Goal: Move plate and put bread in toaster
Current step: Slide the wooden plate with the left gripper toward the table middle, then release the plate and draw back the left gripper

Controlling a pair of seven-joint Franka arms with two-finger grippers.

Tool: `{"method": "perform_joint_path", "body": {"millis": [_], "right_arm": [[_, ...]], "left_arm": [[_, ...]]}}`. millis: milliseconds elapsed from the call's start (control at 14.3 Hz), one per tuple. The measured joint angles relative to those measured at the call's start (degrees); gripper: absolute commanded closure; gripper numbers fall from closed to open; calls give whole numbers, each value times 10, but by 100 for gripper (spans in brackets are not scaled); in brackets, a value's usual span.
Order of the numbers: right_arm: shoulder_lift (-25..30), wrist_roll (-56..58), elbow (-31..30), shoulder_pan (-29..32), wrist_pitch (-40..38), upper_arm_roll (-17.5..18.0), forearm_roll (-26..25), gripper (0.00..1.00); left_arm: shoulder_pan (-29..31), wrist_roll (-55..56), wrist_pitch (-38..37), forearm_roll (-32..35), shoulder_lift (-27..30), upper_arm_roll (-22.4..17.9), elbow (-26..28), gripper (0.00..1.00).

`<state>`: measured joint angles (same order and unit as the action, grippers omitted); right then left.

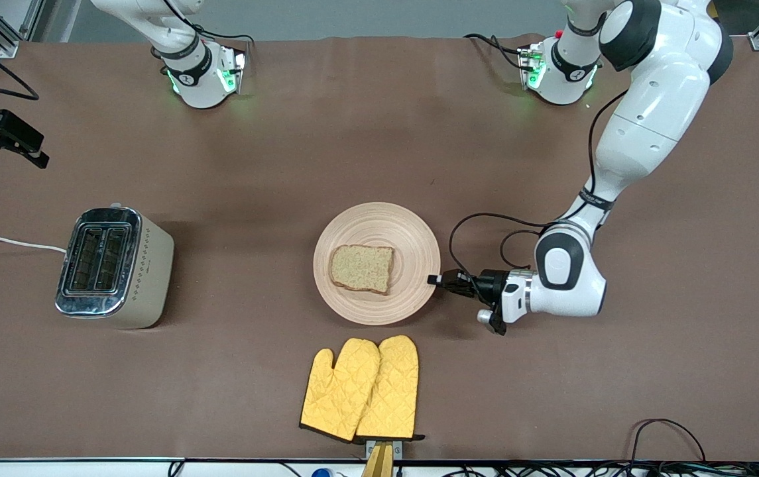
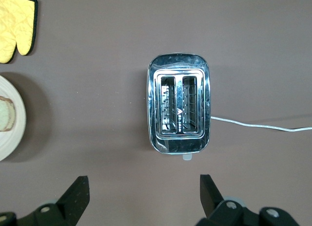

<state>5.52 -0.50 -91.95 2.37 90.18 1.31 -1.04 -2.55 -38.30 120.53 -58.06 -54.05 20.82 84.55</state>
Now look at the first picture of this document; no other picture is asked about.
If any brown bread slice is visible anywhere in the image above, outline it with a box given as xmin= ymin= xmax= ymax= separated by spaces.
xmin=329 ymin=244 xmax=395 ymax=296

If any round wooden plate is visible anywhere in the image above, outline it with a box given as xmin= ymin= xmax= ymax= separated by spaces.
xmin=313 ymin=202 xmax=441 ymax=327

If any beige chrome two-slot toaster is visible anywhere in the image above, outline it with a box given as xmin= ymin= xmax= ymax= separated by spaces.
xmin=54 ymin=202 xmax=176 ymax=330

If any yellow quilted oven mitt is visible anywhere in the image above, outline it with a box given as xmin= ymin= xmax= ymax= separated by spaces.
xmin=300 ymin=338 xmax=380 ymax=443
xmin=356 ymin=335 xmax=420 ymax=441

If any brown table cover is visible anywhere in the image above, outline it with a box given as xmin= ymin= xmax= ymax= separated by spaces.
xmin=0 ymin=34 xmax=759 ymax=461

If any white toaster power cable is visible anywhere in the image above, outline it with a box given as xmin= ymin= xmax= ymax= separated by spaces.
xmin=0 ymin=236 xmax=67 ymax=254

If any wooden clamp with metal bracket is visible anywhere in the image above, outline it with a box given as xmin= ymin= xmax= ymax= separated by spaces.
xmin=361 ymin=439 xmax=404 ymax=477

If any black looped cable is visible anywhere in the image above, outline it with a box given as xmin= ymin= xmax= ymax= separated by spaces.
xmin=630 ymin=418 xmax=708 ymax=464

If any black right arm base cable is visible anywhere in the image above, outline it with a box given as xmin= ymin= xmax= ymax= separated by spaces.
xmin=190 ymin=25 xmax=255 ymax=48

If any black arm base cable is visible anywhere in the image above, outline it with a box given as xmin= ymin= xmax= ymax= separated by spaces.
xmin=190 ymin=25 xmax=255 ymax=48
xmin=463 ymin=32 xmax=530 ymax=72

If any black left arm base cable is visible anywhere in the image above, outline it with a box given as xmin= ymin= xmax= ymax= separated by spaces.
xmin=463 ymin=32 xmax=530 ymax=72

